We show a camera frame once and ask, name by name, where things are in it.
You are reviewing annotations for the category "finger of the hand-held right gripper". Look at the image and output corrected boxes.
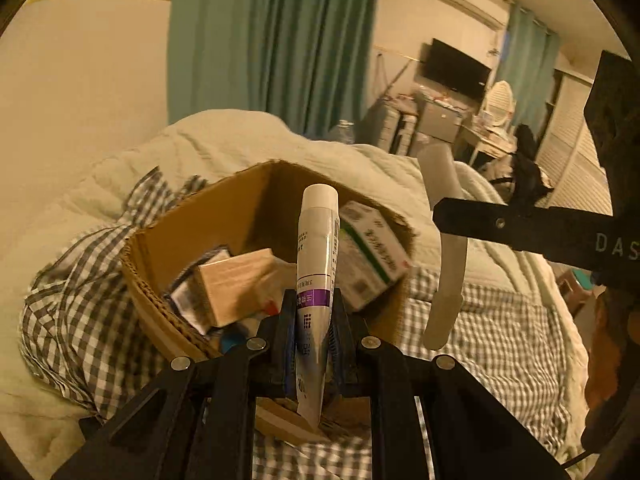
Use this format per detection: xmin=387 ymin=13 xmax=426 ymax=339
xmin=432 ymin=197 xmax=551 ymax=261

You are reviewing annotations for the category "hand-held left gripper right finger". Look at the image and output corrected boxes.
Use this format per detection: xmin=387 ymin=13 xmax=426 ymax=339
xmin=329 ymin=287 xmax=571 ymax=480

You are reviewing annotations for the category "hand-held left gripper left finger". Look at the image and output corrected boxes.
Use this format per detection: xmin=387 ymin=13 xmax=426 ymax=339
xmin=50 ymin=287 xmax=301 ymax=480

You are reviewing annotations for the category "blue tissue packet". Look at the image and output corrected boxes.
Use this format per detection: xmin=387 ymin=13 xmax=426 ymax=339
xmin=221 ymin=331 xmax=251 ymax=357

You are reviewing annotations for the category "beige medicine box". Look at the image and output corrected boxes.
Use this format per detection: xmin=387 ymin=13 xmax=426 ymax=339
xmin=192 ymin=249 xmax=296 ymax=331

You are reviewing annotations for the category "green medicine box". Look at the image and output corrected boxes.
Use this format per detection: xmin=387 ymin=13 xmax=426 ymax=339
xmin=337 ymin=200 xmax=413 ymax=313

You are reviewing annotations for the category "white toothpaste tube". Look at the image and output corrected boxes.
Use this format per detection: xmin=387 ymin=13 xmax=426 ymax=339
xmin=295 ymin=183 xmax=341 ymax=428

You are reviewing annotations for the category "brown cardboard box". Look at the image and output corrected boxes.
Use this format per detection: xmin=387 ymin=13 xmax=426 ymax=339
xmin=122 ymin=159 xmax=417 ymax=448

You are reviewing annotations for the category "person's right hand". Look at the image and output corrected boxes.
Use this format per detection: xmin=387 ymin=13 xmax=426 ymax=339
xmin=587 ymin=289 xmax=640 ymax=411

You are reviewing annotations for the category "wooden stool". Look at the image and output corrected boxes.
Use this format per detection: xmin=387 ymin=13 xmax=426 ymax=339
xmin=556 ymin=264 xmax=598 ymax=313

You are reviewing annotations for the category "dark clothing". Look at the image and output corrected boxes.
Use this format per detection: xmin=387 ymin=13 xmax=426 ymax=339
xmin=500 ymin=124 xmax=553 ymax=206

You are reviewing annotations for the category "white desk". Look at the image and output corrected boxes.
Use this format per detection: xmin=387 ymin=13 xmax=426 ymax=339
xmin=457 ymin=120 xmax=516 ymax=166

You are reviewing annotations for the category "louvred wardrobe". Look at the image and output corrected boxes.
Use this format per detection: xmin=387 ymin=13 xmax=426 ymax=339
xmin=537 ymin=67 xmax=613 ymax=221

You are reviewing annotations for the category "grey cabinet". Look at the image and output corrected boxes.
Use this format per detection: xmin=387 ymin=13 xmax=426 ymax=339
xmin=417 ymin=97 xmax=463 ymax=143

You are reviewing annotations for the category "white ornate chair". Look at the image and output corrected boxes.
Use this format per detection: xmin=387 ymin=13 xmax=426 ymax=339
xmin=482 ymin=80 xmax=516 ymax=131

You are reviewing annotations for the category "white storage shelf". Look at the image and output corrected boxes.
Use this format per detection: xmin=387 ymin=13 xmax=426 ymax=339
xmin=360 ymin=100 xmax=418 ymax=156

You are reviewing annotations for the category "grey checkered bedsheet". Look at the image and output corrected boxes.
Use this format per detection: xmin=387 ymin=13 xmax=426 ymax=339
xmin=20 ymin=167 xmax=573 ymax=480

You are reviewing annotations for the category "black television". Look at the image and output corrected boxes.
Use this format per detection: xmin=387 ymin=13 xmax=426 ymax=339
xmin=415 ymin=37 xmax=493 ymax=98

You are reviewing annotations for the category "teal curtain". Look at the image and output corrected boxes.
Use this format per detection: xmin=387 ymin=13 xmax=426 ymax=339
xmin=167 ymin=0 xmax=383 ymax=138
xmin=492 ymin=2 xmax=561 ymax=131

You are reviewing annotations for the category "cream quilted blanket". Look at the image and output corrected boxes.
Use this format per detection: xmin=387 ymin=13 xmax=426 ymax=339
xmin=0 ymin=110 xmax=596 ymax=480

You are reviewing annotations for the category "black cable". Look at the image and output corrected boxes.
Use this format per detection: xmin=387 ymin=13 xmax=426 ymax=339
xmin=560 ymin=400 xmax=640 ymax=467

